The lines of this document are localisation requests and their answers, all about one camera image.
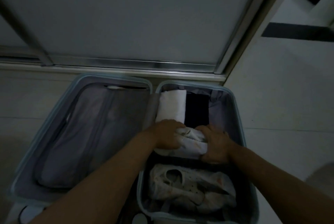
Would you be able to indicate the person's right hand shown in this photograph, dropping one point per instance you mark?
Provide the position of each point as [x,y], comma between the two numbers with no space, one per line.
[219,145]

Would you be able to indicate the person's left hand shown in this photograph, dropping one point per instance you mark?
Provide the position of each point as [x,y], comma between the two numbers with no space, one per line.
[164,133]

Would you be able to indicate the grey round stool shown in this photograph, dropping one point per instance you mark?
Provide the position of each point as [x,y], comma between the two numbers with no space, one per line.
[322,175]

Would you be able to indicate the grey sliding door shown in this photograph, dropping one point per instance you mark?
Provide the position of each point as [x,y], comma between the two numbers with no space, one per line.
[146,12]

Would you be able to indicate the person's right forearm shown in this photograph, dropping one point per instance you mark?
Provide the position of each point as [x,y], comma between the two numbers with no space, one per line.
[282,184]

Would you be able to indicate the white polo shirt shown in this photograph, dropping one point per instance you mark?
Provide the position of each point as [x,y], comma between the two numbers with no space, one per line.
[171,105]

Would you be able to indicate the white printed slipper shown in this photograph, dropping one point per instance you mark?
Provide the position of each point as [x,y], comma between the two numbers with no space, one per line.
[190,143]
[190,187]

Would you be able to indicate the grey-blue suitcase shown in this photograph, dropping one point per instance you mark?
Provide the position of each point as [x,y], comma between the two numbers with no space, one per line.
[94,127]

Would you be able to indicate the person's left forearm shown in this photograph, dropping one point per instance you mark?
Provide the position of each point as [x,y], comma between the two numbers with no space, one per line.
[99,184]

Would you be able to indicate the black tree print t-shirt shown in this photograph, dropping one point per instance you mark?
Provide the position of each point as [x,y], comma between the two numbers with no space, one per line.
[197,109]

